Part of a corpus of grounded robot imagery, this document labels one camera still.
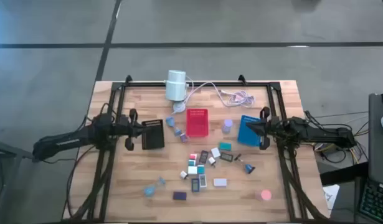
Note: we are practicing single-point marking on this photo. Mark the pink sand timer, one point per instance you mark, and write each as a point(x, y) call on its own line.
point(266, 195)

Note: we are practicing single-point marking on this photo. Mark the dark purple sand timer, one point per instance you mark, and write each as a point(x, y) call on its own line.
point(184, 138)

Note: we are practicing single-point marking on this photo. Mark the black beam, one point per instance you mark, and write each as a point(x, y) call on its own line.
point(343, 174)

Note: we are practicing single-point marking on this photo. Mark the dark grey side desk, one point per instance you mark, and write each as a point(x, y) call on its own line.
point(376, 149)

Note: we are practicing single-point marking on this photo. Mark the white paper sheet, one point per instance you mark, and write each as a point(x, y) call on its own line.
point(331, 196)

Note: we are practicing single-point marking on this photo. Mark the grey metal stand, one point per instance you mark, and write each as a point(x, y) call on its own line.
point(10, 151)

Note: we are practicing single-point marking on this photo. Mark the pale purple sand timer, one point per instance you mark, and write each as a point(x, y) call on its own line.
point(228, 123)

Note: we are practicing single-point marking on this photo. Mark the white square wall charger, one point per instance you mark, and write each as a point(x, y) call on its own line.
point(215, 152)

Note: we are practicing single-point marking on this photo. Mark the large white black-faced charger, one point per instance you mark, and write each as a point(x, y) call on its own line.
point(183, 175)

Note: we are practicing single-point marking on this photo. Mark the black metal table frame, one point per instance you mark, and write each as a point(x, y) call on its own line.
point(147, 83)

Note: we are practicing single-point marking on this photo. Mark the pink and white charger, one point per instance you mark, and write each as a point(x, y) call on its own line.
point(193, 156)

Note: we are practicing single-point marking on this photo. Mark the teal charger with USB ports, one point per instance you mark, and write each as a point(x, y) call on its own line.
point(200, 169)

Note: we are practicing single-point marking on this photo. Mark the blue digital clock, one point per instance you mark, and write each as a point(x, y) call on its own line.
point(195, 185)

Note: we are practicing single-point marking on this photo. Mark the backlit black keyboard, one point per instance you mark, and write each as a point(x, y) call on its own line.
point(376, 202)

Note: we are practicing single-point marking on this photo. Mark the white cylindrical lamp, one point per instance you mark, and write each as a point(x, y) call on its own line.
point(175, 85)

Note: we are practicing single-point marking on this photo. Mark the black plastic basket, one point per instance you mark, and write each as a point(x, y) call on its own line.
point(154, 140)

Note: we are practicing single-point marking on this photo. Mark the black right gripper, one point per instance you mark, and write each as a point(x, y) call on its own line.
point(276, 128)

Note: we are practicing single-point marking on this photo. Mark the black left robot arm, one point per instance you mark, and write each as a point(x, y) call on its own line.
point(73, 140)

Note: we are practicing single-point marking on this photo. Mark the small teal and white charger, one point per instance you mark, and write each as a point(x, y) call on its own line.
point(191, 162)

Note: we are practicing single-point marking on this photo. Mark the navy digital clock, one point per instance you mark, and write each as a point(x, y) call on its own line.
point(179, 195)

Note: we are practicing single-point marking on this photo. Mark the blue plastic basket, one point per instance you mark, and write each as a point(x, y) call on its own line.
point(245, 137)

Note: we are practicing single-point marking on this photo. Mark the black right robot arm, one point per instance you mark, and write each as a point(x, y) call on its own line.
point(328, 133)

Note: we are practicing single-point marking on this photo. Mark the white digital clock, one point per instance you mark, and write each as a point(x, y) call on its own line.
point(220, 182)
point(202, 181)

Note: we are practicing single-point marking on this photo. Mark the red plastic basket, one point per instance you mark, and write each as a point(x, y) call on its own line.
point(197, 124)

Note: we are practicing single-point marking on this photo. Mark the small white black-faced charger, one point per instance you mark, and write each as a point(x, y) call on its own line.
point(211, 160)

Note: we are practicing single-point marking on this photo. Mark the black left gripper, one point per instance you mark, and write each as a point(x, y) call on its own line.
point(124, 129)

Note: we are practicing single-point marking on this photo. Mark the teal digital clock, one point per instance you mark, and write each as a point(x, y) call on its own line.
point(225, 146)

